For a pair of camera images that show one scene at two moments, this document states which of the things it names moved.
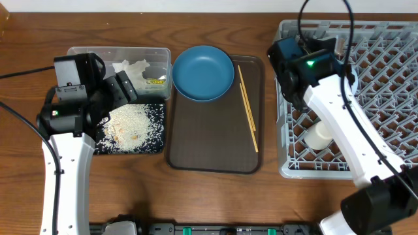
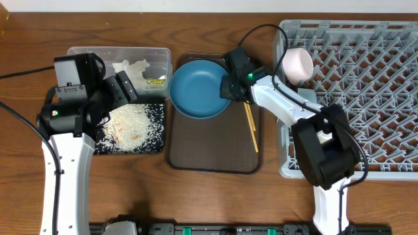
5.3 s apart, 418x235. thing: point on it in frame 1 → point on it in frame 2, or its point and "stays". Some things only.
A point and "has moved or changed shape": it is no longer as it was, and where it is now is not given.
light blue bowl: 354,87 has moved or changed shape
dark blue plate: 203,73 has moved or changed shape
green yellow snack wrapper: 155,81 stays
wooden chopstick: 249,117 stays
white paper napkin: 134,72 stays
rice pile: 132,128 stays
